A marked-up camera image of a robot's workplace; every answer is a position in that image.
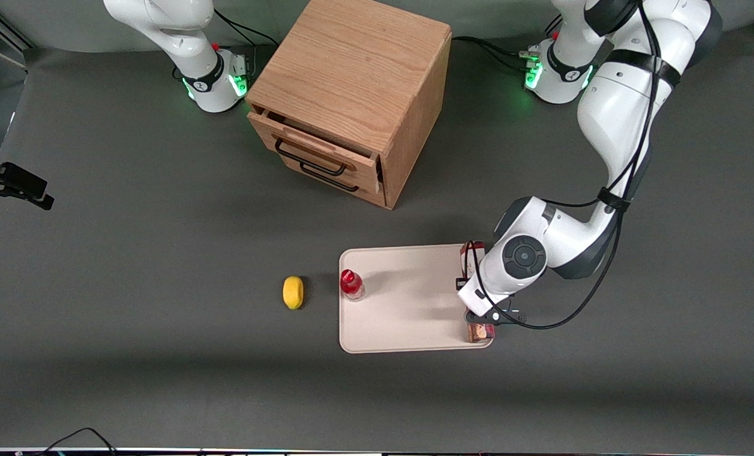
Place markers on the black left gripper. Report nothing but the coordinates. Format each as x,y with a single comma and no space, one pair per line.
460,284

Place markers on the red cookie box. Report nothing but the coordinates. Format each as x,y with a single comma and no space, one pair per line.
480,333

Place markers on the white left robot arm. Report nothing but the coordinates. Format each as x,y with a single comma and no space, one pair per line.
617,114

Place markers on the cream rectangular tray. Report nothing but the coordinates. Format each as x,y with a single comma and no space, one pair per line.
408,310

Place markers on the small red-capped bottle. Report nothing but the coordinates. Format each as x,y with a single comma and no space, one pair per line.
351,284

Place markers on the plain wooden drawer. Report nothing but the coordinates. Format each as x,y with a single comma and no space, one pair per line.
367,195

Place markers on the yellow lemon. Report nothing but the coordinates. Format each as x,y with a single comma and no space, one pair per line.
293,292

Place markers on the oak wooden drawer cabinet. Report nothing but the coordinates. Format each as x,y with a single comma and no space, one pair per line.
358,69

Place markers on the wooden drawer with tab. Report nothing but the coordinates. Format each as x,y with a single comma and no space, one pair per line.
269,130

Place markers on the grey aluminium frame rail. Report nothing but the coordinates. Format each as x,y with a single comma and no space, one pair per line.
0,28

